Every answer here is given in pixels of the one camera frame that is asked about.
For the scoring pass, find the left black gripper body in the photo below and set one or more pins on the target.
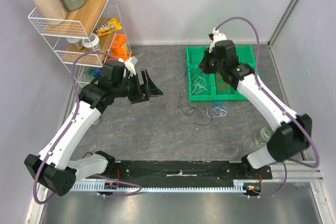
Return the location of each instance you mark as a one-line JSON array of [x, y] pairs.
[[130, 87]]

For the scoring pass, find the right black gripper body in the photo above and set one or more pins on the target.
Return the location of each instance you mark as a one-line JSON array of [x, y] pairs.
[[208, 62]]

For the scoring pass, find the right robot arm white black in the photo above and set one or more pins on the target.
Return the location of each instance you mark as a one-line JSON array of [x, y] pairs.
[[291, 131]]

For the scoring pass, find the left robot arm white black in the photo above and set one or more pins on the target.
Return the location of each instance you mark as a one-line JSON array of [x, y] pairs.
[[52, 167]]

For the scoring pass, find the green blue toy car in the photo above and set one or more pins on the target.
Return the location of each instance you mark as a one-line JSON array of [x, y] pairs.
[[91, 73]]

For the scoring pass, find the orange snack box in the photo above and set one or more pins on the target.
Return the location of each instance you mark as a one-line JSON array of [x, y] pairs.
[[119, 47]]

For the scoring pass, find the green six-compartment bin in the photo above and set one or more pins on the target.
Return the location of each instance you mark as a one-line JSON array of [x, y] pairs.
[[206, 87]]

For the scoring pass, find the yellow candy bag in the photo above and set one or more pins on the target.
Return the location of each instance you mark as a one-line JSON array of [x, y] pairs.
[[108, 27]]

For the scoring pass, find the clear glass bottle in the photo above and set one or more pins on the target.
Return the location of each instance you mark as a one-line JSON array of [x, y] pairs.
[[263, 136]]

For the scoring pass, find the beige pump bottle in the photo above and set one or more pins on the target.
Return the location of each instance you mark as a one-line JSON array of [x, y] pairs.
[[52, 10]]

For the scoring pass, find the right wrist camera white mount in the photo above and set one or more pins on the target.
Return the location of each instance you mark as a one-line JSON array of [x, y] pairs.
[[215, 36]]

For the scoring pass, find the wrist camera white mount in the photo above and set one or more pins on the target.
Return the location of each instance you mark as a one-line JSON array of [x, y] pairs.
[[215, 36], [130, 64]]

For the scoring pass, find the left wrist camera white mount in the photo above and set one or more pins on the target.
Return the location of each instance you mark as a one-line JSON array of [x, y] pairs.
[[130, 64]]

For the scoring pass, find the white wire shelf rack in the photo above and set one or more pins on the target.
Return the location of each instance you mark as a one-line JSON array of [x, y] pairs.
[[79, 24]]

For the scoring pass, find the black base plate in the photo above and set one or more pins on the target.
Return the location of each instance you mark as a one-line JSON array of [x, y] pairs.
[[222, 169]]

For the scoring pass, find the slotted cable duct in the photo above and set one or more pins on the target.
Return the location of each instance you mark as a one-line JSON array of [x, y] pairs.
[[104, 186]]

